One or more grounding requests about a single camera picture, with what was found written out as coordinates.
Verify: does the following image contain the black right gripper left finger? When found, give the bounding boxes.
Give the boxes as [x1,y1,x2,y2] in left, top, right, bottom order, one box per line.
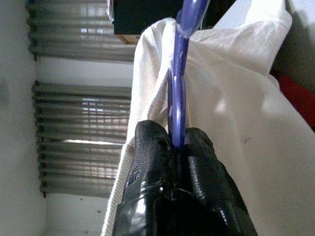
[112,120,182,236]

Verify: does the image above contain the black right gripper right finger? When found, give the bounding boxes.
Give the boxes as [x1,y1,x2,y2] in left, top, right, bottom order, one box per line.
[172,126,258,236]

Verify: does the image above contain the white sports shirt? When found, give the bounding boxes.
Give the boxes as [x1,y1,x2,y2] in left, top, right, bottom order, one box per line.
[100,0,315,236]

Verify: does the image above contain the blue plastic hanger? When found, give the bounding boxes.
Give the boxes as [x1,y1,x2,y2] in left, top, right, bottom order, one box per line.
[167,0,211,150]

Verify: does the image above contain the red polo shirt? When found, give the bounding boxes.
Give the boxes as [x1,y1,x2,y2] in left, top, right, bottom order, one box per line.
[277,73,315,128]

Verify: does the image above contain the black cabinet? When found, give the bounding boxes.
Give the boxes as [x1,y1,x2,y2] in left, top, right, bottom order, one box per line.
[112,0,238,35]

